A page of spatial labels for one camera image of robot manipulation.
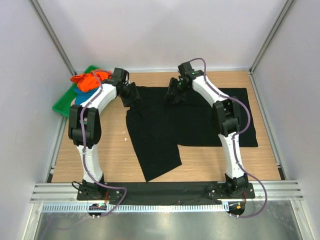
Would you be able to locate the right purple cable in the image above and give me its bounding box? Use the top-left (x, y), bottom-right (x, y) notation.
top-left (189, 58), bottom-right (268, 220)

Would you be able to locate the pink t shirt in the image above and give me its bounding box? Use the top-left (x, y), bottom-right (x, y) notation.
top-left (70, 98), bottom-right (76, 106)

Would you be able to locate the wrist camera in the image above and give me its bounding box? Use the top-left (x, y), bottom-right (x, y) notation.
top-left (110, 67), bottom-right (130, 86)
top-left (178, 62), bottom-right (204, 80)

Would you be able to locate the blue t shirt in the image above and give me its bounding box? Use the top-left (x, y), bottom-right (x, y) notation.
top-left (73, 87), bottom-right (98, 105)

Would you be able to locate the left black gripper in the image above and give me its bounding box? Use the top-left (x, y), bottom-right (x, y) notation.
top-left (118, 82), bottom-right (142, 108)

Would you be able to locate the green plastic tray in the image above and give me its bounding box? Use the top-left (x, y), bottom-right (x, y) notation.
top-left (52, 65), bottom-right (98, 117)

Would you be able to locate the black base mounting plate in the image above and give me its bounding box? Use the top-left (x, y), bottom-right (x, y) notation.
top-left (76, 181), bottom-right (255, 205)

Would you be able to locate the slotted grey cable duct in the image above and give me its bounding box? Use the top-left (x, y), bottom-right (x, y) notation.
top-left (41, 202), bottom-right (229, 214)

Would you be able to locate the right aluminium corner post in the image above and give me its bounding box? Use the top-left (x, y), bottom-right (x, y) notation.
top-left (249, 0), bottom-right (297, 75)

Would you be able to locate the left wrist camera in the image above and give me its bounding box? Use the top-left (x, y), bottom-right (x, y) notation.
top-left (110, 67), bottom-right (130, 86)

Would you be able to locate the aluminium corner post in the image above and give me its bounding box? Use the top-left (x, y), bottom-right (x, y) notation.
top-left (249, 0), bottom-right (297, 75)
top-left (29, 0), bottom-right (77, 75)

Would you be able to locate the orange t shirt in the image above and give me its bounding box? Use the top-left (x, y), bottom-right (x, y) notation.
top-left (70, 69), bottom-right (113, 93)

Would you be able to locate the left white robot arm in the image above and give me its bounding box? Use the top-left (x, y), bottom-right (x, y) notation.
top-left (68, 79), bottom-right (141, 200)

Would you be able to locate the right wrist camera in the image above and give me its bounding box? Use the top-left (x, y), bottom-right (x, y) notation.
top-left (178, 62), bottom-right (204, 80)

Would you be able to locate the black t shirt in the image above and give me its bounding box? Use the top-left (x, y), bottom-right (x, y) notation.
top-left (125, 85), bottom-right (259, 183)

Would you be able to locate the left aluminium corner post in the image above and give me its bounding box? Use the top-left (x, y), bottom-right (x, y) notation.
top-left (29, 0), bottom-right (77, 75)

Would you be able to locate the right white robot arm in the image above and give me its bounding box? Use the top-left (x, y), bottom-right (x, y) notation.
top-left (165, 72), bottom-right (249, 198)

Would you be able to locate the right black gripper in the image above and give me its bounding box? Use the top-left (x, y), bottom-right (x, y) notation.
top-left (165, 77), bottom-right (191, 104)

